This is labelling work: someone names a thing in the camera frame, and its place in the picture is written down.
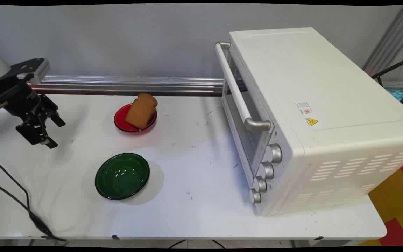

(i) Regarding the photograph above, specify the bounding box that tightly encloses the aluminium profile rail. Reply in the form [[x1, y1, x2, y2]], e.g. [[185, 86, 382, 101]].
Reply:
[[16, 74, 225, 96]]

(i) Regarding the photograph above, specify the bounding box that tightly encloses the aluminium frame post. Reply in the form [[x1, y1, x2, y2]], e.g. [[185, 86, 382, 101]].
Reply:
[[362, 5, 403, 76]]

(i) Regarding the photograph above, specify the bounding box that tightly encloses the black cable with thick connector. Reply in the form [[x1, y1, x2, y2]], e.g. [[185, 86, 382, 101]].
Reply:
[[0, 179, 68, 243]]

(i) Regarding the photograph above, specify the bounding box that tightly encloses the brown bread slice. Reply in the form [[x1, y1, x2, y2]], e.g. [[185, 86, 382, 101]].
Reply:
[[124, 93, 158, 129]]

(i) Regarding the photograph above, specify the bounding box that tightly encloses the white toaster oven body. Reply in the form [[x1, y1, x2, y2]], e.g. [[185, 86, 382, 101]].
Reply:
[[228, 27, 403, 217]]

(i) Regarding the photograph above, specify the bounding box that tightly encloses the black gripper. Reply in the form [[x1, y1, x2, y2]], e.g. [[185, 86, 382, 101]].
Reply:
[[0, 78, 66, 149]]

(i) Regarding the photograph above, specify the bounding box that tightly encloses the black cable under table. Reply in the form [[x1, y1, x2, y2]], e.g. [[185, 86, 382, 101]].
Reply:
[[168, 239, 227, 249]]

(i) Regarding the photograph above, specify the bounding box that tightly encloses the silver black wrist camera box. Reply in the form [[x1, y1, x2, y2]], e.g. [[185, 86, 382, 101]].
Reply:
[[10, 58, 51, 85]]

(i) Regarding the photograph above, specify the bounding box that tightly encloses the thin black cable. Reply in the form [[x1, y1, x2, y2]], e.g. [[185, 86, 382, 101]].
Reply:
[[0, 160, 32, 212]]

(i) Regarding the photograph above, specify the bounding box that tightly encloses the large silver oven knob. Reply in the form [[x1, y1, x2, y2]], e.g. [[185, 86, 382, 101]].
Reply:
[[266, 143, 283, 164]]

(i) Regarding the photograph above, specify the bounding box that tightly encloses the black metal stand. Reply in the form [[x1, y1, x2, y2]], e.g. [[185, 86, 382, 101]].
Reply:
[[371, 54, 403, 105]]

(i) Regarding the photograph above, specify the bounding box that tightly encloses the red round plate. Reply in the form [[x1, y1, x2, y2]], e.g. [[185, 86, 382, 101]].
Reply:
[[114, 103, 157, 133]]

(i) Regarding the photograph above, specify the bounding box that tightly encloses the dark green glass bowl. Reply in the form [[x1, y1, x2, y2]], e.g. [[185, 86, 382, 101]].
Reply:
[[94, 153, 150, 201]]

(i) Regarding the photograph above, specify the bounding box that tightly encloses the oven glass door with handle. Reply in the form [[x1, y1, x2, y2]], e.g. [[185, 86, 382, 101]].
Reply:
[[215, 41, 275, 175]]

